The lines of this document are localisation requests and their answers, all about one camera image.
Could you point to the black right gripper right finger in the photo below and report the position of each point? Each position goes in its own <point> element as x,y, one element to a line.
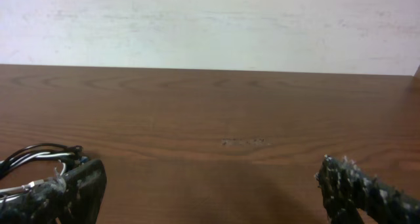
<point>346,190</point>

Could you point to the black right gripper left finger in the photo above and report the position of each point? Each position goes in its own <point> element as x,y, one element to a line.
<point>73,197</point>

